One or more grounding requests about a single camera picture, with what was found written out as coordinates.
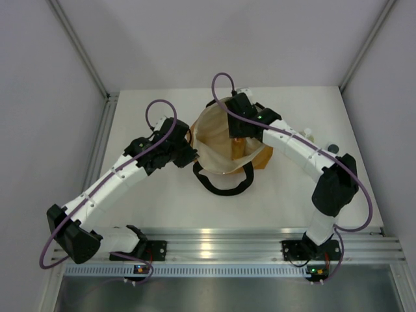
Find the orange bottle pink cap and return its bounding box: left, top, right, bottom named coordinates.
left=231, top=138, right=246, bottom=160

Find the tan canvas tote bag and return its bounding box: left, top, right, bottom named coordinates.
left=190, top=100, right=274, bottom=196

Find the green pump bottle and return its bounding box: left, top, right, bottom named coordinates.
left=300, top=128, right=315, bottom=142

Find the white bottle black cap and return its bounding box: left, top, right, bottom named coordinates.
left=326, top=142, right=339, bottom=154

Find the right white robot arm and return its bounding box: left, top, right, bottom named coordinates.
left=225, top=92, right=358, bottom=259

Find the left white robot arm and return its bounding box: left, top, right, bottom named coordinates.
left=46, top=117, right=198, bottom=264

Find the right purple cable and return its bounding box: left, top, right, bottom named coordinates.
left=211, top=73, right=374, bottom=287

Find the purple cable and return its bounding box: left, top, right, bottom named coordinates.
left=211, top=73, right=374, bottom=287
left=38, top=99, right=179, bottom=287

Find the left aluminium frame post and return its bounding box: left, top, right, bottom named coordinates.
left=48, top=0, right=111, bottom=101

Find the aluminium frame post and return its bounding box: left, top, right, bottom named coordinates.
left=48, top=0, right=111, bottom=101
left=339, top=0, right=399, bottom=94

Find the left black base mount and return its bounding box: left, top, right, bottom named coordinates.
left=117, top=240, right=168, bottom=261

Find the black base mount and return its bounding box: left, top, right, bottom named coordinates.
left=117, top=240, right=168, bottom=261
left=281, top=240, right=311, bottom=261

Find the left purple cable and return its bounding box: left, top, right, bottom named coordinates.
left=38, top=99, right=179, bottom=287

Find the grey slotted cable duct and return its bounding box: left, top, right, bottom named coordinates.
left=65, top=263, right=326, bottom=278

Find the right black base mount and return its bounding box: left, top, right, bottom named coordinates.
left=281, top=240, right=311, bottom=261

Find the aluminium mounting rail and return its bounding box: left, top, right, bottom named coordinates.
left=51, top=226, right=407, bottom=261

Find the right aluminium frame post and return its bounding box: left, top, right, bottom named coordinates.
left=339, top=0, right=399, bottom=94

